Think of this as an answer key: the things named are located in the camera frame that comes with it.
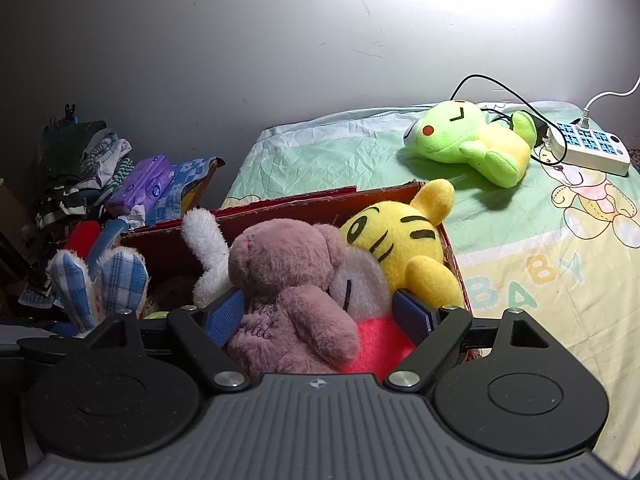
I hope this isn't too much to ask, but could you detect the yellow plush tiger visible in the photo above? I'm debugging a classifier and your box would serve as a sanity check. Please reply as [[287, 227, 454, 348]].
[[329, 178, 467, 377]]

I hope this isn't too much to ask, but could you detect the blue patterned cloth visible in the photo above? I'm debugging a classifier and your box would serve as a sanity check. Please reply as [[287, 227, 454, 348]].
[[145, 157, 227, 227]]

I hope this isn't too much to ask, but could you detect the pile of folded clothes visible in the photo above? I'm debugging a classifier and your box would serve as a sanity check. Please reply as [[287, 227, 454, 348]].
[[34, 119, 134, 234]]

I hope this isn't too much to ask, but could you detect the printed bear bed sheet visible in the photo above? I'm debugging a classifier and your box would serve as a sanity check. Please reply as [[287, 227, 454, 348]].
[[220, 100, 640, 476]]

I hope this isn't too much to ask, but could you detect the black adapter cable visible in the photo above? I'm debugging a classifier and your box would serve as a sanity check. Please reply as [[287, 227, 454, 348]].
[[449, 73, 567, 167]]

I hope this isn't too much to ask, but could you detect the white power cord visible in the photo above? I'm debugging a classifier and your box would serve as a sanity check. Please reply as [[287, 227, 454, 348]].
[[578, 74, 640, 129]]

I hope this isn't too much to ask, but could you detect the pink plush bear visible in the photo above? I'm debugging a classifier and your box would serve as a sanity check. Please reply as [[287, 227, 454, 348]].
[[227, 220, 362, 377]]

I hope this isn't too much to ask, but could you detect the white power strip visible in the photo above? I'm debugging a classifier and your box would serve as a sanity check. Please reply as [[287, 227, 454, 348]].
[[544, 122, 632, 177]]

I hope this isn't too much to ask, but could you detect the white plush rabbit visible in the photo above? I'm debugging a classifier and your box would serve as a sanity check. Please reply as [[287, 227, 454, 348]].
[[46, 208, 234, 339]]

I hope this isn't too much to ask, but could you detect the green plush frog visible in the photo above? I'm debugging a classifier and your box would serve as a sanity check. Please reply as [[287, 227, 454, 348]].
[[403, 100, 539, 190]]

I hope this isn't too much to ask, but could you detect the red cardboard box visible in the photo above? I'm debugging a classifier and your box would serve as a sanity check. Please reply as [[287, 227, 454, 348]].
[[119, 181, 474, 362]]

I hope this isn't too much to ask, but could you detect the purple tissue packet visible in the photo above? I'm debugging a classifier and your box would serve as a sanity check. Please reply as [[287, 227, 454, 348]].
[[105, 154, 177, 220]]

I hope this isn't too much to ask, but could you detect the black power adapter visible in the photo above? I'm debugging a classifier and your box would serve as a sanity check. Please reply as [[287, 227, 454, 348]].
[[529, 117, 552, 149]]

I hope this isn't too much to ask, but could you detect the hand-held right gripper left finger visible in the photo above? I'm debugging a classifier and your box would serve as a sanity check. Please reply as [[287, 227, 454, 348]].
[[82, 287, 251, 394]]

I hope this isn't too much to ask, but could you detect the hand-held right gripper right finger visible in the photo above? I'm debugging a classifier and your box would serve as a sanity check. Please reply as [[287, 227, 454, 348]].
[[384, 289, 551, 392]]

